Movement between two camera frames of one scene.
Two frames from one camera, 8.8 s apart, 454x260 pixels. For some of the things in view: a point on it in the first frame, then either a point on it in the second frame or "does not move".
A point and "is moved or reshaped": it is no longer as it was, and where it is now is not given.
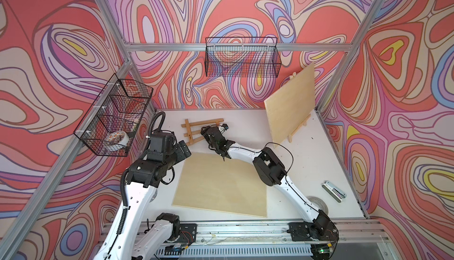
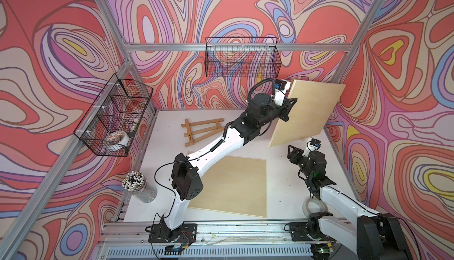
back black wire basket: x=245 y=57 does not move
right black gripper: x=204 y=133 to x=295 y=153
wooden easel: x=189 y=133 does not move
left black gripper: x=181 y=155 to x=287 y=108
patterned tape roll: x=118 y=137 does not move
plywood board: x=291 y=104 is moved or reshaped
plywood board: x=207 y=181 does not move
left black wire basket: x=108 y=127 does not move
